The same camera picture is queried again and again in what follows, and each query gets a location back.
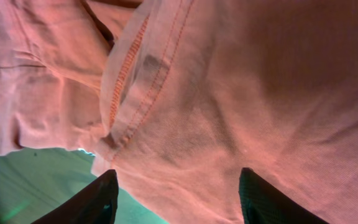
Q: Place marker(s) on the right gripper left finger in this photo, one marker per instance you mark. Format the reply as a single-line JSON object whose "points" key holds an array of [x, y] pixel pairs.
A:
{"points": [[95, 204]]}

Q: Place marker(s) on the red orange t-shirt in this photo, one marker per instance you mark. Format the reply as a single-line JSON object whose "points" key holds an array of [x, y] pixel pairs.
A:
{"points": [[178, 96]]}

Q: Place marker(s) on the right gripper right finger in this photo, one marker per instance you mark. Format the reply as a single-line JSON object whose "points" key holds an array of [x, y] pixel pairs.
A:
{"points": [[262, 203]]}

